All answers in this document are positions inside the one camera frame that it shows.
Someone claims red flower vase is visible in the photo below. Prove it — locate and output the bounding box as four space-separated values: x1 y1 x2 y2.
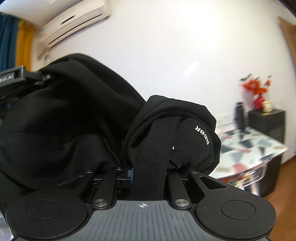
253 93 265 111

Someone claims yellow curtain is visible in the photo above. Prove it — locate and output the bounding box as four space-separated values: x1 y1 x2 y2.
16 20 36 71

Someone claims black hooded sweatshirt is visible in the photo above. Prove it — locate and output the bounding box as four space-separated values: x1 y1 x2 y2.
1 54 221 212

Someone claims black water bottle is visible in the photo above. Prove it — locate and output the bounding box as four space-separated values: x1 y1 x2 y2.
235 101 245 130

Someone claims geometric pattern tablecloth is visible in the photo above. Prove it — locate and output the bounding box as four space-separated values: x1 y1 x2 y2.
209 127 287 179

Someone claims cream ceramic mug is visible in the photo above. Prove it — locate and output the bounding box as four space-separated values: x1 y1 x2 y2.
262 100 274 113

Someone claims white air conditioner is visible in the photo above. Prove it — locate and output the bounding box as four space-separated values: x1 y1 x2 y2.
38 0 111 60

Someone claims white wall socket panel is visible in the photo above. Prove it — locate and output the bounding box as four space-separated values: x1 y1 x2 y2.
216 113 235 128

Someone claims black cabinet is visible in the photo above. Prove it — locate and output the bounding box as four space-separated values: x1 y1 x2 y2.
248 109 285 197

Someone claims teal curtain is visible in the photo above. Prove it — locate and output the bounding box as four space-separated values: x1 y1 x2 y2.
0 13 20 71

